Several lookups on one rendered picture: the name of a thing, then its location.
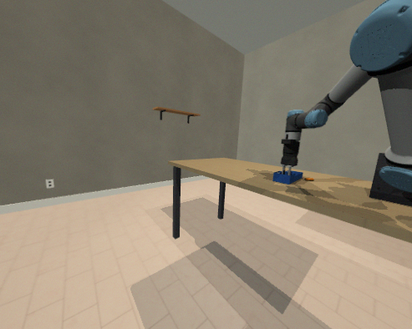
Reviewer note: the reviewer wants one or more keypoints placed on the blue rack of bins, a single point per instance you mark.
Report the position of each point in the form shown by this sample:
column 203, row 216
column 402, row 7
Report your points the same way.
column 287, row 179

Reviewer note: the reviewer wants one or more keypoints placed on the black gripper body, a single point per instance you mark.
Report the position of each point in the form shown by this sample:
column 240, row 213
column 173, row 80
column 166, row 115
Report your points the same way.
column 290, row 148

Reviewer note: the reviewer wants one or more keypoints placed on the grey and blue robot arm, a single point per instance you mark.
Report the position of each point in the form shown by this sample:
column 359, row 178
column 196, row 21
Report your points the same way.
column 381, row 45

